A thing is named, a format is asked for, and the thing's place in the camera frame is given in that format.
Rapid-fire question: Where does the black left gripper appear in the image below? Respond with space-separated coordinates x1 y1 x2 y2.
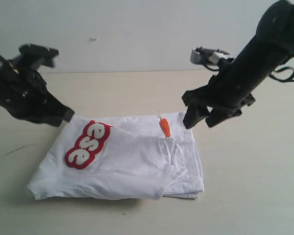
0 55 75 127

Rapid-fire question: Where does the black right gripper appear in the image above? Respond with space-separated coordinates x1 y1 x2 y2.
182 56 272 129

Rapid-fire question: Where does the white t-shirt red lettering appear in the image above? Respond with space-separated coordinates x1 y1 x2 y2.
27 112 204 200

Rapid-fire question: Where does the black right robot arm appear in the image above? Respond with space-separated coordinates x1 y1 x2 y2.
182 0 294 129

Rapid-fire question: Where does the orange size tag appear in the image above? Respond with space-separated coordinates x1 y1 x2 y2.
158 110 171 138

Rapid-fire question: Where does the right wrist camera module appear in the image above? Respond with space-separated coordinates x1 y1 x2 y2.
190 47 234 66

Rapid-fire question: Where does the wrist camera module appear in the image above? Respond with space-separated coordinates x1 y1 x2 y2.
190 47 234 66
10 44 59 70

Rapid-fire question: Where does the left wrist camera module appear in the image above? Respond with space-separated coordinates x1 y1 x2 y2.
10 44 59 70

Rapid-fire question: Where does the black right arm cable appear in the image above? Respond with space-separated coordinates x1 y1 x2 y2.
269 66 294 83

